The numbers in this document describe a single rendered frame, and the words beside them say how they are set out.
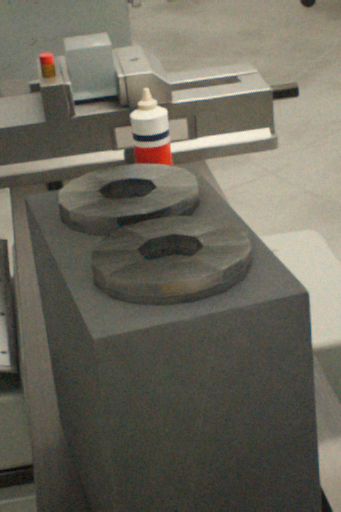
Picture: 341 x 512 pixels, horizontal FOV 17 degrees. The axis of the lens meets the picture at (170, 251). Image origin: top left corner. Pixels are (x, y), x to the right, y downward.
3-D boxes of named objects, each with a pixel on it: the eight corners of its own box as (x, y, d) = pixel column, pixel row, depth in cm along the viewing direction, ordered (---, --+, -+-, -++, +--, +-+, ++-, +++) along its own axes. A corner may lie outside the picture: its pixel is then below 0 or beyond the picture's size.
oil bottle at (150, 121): (171, 174, 132) (161, 80, 127) (177, 187, 128) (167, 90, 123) (136, 179, 131) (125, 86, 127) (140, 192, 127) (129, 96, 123)
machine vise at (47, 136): (254, 111, 149) (248, 27, 144) (280, 149, 136) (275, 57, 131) (-18, 149, 146) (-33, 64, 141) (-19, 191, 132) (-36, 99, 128)
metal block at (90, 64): (112, 81, 140) (106, 32, 138) (117, 94, 135) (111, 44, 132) (69, 86, 140) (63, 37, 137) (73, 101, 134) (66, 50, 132)
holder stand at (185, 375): (215, 390, 89) (191, 143, 80) (329, 570, 69) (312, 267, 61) (60, 427, 86) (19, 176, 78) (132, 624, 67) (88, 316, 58)
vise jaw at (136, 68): (158, 73, 144) (155, 42, 142) (173, 102, 133) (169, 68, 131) (111, 80, 143) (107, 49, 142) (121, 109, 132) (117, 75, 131)
